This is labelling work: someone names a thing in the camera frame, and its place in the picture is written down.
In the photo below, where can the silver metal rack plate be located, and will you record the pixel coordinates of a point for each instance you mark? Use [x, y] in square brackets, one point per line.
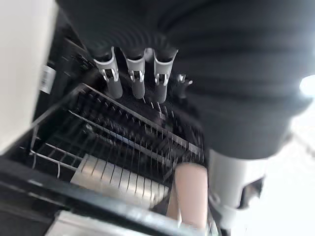
[115, 177]

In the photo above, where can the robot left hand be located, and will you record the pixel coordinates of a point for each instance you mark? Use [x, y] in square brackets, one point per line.
[221, 61]

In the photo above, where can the black dishwasher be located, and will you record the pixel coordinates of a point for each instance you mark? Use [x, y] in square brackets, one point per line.
[22, 194]

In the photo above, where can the white cabinet panel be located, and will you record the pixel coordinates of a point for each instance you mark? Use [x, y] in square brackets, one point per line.
[22, 61]

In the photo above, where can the white label sticker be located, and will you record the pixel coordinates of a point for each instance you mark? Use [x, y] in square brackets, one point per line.
[47, 79]

